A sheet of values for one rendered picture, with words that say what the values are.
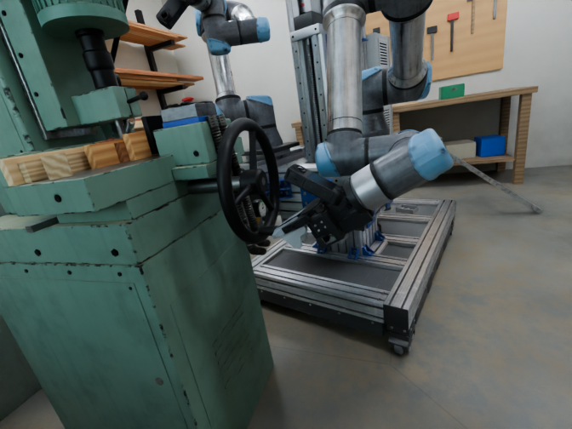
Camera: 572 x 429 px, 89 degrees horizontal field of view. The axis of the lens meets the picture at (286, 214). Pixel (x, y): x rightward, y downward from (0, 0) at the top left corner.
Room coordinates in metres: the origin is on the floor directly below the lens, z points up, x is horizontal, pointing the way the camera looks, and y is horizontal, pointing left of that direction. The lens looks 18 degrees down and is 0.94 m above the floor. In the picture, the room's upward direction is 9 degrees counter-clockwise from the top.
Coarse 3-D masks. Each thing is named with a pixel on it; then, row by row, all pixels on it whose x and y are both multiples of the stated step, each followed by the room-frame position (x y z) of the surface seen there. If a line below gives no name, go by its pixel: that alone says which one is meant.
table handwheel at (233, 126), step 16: (240, 128) 0.64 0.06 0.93; (256, 128) 0.72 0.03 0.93; (224, 144) 0.58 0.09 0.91; (224, 160) 0.56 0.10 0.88; (256, 160) 0.70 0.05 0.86; (272, 160) 0.79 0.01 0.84; (224, 176) 0.55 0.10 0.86; (240, 176) 0.67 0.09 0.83; (256, 176) 0.65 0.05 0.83; (272, 176) 0.79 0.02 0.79; (192, 192) 0.72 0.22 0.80; (208, 192) 0.71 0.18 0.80; (224, 192) 0.54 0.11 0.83; (240, 192) 0.61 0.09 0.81; (256, 192) 0.65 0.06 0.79; (272, 192) 0.78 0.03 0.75; (224, 208) 0.55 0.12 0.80; (272, 208) 0.74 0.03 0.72; (240, 224) 0.56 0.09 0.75; (272, 224) 0.71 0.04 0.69; (256, 240) 0.61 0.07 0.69
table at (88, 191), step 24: (240, 144) 1.04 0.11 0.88; (120, 168) 0.57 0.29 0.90; (144, 168) 0.62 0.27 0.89; (168, 168) 0.68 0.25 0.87; (192, 168) 0.67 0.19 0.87; (24, 192) 0.55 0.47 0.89; (48, 192) 0.53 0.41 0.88; (72, 192) 0.50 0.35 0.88; (96, 192) 0.51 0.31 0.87; (120, 192) 0.55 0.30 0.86; (144, 192) 0.60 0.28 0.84
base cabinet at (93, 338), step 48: (192, 240) 0.70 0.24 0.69; (240, 240) 0.90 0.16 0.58; (0, 288) 0.71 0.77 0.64; (48, 288) 0.64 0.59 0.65; (96, 288) 0.58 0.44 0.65; (144, 288) 0.54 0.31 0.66; (192, 288) 0.65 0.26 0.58; (240, 288) 0.84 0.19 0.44; (48, 336) 0.68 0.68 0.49; (96, 336) 0.61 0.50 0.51; (144, 336) 0.55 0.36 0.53; (192, 336) 0.60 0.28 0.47; (240, 336) 0.78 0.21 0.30; (48, 384) 0.72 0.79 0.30; (96, 384) 0.64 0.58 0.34; (144, 384) 0.57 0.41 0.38; (192, 384) 0.56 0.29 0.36; (240, 384) 0.72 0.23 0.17
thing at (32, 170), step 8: (80, 152) 0.67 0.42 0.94; (32, 160) 0.58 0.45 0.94; (40, 160) 0.59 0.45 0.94; (72, 160) 0.65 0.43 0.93; (80, 160) 0.66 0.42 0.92; (24, 168) 0.57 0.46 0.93; (32, 168) 0.57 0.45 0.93; (40, 168) 0.59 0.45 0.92; (72, 168) 0.64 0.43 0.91; (80, 168) 0.66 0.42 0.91; (88, 168) 0.67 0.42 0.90; (24, 176) 0.57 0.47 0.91; (32, 176) 0.57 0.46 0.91; (40, 176) 0.58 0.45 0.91; (48, 176) 0.59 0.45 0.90
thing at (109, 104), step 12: (72, 96) 0.80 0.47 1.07; (84, 96) 0.78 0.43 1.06; (96, 96) 0.77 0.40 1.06; (108, 96) 0.76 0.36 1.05; (120, 96) 0.76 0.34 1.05; (132, 96) 0.80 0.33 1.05; (84, 108) 0.79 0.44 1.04; (96, 108) 0.77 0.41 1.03; (108, 108) 0.76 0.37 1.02; (120, 108) 0.75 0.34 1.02; (132, 108) 0.79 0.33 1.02; (84, 120) 0.79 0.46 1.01; (96, 120) 0.78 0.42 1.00; (108, 120) 0.77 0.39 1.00; (120, 120) 0.79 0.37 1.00
